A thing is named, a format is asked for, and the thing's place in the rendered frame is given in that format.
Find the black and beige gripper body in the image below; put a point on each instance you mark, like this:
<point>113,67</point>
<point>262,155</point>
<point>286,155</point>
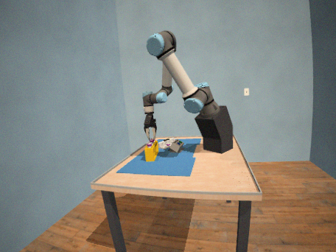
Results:
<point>153,122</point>

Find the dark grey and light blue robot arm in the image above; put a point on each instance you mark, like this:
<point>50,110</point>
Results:
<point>197,98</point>

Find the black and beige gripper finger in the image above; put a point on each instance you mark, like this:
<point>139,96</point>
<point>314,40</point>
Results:
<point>146,131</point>
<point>154,131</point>

